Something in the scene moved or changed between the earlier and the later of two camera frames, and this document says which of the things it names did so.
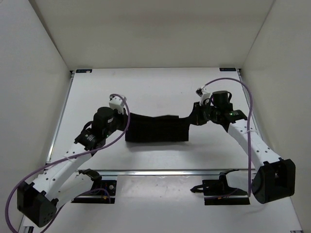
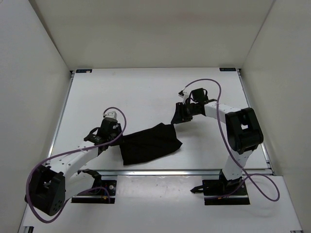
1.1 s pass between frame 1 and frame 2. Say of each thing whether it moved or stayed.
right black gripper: moved
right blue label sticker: stayed
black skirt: moved
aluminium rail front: stayed
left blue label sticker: stayed
